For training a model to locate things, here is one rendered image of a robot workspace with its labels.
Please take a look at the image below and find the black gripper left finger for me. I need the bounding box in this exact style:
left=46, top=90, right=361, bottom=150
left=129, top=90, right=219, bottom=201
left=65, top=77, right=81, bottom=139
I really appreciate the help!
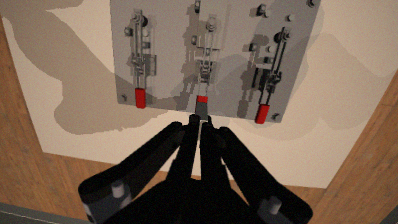
left=78, top=102, right=202, bottom=224

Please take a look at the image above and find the grey metal fixture plate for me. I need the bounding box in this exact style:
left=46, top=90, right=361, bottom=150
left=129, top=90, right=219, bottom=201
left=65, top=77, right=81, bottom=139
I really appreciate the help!
left=110, top=0, right=321, bottom=123

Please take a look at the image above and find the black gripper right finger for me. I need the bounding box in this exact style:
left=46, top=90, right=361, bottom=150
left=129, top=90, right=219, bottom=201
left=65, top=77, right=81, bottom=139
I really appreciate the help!
left=199, top=102, right=313, bottom=224

